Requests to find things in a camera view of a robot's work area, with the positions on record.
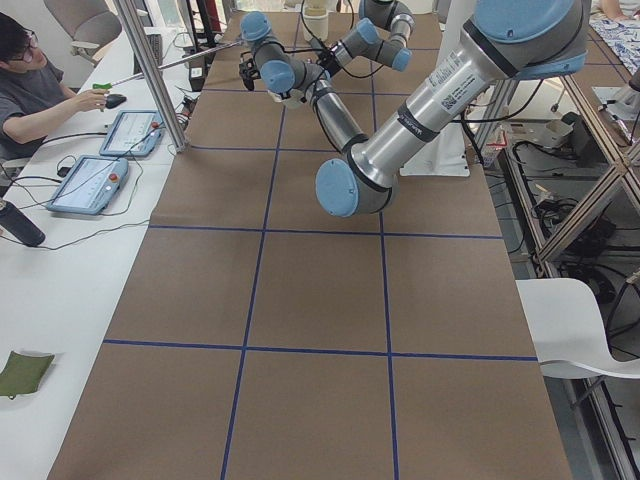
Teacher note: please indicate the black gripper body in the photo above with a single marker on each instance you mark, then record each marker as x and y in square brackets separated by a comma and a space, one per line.
[246, 73]
[325, 58]

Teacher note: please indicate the white mug grey inside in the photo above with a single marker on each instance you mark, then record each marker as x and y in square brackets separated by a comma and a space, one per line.
[292, 99]

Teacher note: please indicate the metal reacher grabber tool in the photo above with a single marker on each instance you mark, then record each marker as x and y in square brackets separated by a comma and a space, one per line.
[187, 59]

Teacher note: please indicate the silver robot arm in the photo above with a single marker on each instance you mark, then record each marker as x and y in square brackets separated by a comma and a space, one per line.
[381, 35]
[501, 40]

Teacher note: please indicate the person's bare hand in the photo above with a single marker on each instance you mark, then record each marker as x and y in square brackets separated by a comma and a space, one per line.
[92, 99]

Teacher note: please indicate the cream plastic basket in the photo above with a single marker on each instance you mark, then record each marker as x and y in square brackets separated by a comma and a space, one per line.
[315, 19]

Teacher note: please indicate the upper blue teach pendant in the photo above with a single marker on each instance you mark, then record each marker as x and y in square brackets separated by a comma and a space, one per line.
[134, 133]

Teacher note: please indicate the blue teach pendant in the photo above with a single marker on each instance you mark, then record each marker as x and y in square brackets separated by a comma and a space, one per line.
[134, 133]
[89, 186]

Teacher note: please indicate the black computer mouse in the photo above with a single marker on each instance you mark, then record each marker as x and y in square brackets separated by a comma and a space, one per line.
[113, 100]

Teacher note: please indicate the lower blue teach pendant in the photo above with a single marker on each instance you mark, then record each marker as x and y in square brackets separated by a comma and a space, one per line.
[89, 186]

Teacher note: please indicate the person in grey shirt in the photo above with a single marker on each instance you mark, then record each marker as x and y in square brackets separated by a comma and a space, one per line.
[34, 100]

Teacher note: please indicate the black water bottle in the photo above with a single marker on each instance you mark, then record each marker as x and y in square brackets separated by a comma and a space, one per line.
[21, 227]

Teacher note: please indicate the white plastic chair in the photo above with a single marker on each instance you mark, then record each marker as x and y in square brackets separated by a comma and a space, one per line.
[567, 330]

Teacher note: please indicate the green bean bag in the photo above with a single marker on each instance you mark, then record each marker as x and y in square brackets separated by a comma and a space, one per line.
[22, 374]

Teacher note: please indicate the aluminium frame post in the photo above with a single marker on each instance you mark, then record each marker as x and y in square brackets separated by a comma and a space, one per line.
[135, 32]

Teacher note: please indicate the aluminium frame rack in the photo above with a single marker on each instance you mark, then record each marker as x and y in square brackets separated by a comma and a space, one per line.
[565, 177]

